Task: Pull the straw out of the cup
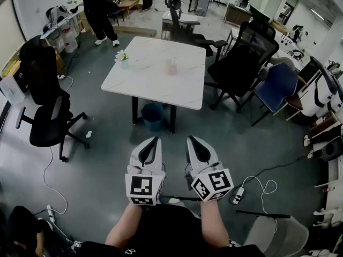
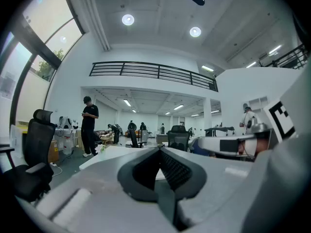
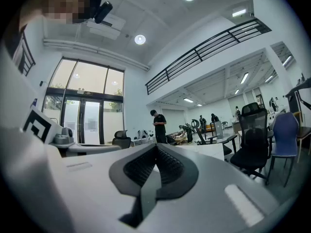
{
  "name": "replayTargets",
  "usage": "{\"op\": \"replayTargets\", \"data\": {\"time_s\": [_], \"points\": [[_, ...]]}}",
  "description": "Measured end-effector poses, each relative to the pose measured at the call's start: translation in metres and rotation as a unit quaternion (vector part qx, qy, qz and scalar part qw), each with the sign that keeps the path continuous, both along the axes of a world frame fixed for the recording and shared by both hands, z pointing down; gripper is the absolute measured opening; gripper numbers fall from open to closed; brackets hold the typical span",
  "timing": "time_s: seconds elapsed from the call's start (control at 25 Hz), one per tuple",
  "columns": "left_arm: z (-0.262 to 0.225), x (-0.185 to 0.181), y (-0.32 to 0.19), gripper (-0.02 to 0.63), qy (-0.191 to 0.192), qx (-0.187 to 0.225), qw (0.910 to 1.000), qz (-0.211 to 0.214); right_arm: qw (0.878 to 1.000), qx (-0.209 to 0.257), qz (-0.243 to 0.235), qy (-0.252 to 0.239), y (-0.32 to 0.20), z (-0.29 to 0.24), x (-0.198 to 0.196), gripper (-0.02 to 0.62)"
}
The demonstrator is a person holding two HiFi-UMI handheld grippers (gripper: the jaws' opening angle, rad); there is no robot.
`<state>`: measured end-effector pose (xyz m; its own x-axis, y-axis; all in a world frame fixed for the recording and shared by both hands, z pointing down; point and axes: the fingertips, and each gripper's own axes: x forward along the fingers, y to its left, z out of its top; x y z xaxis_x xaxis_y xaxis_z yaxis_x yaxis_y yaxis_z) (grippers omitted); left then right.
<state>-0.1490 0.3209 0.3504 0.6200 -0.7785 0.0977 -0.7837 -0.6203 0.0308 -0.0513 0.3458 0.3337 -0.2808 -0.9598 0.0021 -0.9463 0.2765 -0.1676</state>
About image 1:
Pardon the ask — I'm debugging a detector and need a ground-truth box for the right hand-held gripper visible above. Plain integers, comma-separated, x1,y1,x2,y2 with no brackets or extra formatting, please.
184,135,234,203

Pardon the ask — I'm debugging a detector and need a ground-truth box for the grey fabric chair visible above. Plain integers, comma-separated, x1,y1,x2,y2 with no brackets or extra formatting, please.
235,209,310,254

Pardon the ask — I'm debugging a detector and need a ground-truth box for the teal trash bin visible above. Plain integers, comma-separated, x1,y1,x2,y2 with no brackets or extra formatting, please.
140,102,165,132

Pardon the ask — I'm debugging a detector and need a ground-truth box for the white plastic jug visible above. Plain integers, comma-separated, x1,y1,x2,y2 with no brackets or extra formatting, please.
64,29,79,54

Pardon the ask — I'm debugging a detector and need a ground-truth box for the white marble table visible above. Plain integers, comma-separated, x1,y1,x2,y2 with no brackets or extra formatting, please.
101,36,207,134

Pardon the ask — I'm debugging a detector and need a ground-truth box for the white cable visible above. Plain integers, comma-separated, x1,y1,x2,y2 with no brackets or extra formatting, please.
43,146,68,215
240,175,279,234

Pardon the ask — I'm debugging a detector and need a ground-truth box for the white charger with cable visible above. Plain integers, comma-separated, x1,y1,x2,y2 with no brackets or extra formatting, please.
57,74,74,92

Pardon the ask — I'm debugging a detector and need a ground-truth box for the wooden cabinet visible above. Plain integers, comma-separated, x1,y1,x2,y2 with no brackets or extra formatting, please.
223,3,253,28

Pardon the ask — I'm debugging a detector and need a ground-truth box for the white robot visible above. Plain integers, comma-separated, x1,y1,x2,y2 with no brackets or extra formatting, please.
296,56,343,118

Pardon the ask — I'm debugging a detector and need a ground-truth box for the clear storage box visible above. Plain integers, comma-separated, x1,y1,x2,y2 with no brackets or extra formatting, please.
0,74,26,106

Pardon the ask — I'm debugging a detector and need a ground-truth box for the pale pink cup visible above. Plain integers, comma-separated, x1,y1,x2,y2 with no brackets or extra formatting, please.
163,59,178,76

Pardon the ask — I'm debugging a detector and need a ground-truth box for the black floor cable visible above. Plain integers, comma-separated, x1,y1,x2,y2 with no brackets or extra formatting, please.
228,155,307,198

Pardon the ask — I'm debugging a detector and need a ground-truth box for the person's black shirt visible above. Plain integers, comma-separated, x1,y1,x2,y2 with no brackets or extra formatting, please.
79,204,266,257

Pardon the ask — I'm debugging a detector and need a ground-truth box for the black mesh office chair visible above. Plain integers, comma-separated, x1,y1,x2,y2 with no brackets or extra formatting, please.
204,21,280,114

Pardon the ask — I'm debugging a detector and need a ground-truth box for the small potted pink flower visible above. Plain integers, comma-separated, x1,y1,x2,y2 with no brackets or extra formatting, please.
114,49,130,70

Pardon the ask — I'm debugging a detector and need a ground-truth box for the person's right forearm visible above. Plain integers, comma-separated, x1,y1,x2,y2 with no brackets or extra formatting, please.
200,198,231,250

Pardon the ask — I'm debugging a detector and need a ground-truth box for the person's left forearm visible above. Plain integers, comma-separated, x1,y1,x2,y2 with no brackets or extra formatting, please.
105,202,143,248

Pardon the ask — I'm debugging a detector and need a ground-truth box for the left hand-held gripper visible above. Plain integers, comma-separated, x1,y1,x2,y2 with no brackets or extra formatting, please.
125,136,166,206

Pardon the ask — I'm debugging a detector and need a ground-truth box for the white power strip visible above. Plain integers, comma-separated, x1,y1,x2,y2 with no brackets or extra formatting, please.
231,186,245,206
46,204,56,223

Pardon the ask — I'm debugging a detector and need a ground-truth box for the small white table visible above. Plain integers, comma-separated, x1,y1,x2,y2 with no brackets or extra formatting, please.
161,10,199,39

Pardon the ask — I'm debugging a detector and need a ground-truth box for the blue cushioned chair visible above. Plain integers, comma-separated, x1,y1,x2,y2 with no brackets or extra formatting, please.
251,62,308,127

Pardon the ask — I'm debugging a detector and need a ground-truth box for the wooden floor platform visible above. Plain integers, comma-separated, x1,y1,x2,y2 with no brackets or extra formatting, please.
112,25,158,38

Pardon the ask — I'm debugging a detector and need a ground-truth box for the black headrest office chair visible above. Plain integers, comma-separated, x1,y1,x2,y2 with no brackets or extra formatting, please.
164,0,229,58

